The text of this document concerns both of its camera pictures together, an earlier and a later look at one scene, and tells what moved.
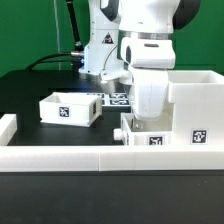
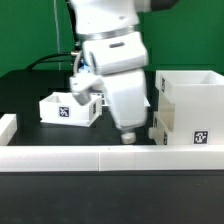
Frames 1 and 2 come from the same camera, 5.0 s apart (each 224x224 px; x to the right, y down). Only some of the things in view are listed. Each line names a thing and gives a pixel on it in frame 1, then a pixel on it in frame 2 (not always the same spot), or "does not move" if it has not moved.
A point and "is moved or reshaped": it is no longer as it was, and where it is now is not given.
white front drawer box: x=139 y=132 is moved or reshaped
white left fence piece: x=8 y=127 does not move
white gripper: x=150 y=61 to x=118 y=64
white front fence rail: x=46 y=159 does not move
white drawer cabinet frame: x=197 y=98 does not move
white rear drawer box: x=73 y=109 does not move
